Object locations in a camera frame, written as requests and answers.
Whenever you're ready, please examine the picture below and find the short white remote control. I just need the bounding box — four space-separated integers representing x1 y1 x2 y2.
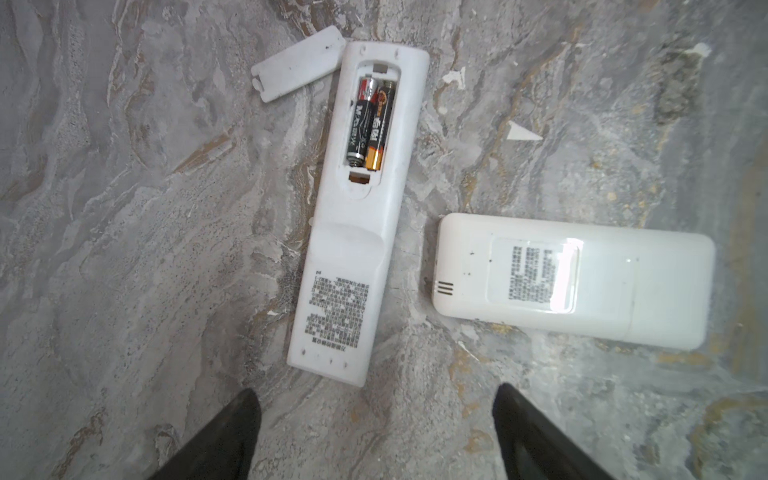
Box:
432 213 716 350

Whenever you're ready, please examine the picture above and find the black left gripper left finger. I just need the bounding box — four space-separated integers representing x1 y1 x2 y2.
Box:
150 388 261 479

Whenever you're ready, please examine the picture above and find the black red AAA battery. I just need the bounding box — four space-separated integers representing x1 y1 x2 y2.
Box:
347 76 379 168

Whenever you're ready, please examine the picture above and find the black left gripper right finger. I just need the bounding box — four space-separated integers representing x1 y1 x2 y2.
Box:
492 383 612 480

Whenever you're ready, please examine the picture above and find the white battery compartment cover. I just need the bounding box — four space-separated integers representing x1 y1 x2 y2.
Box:
251 26 346 103

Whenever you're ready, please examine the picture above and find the long white remote control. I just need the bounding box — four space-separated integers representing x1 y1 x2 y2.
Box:
287 42 430 387

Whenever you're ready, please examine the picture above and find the black gold AAA battery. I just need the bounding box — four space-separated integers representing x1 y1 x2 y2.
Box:
365 80 397 171

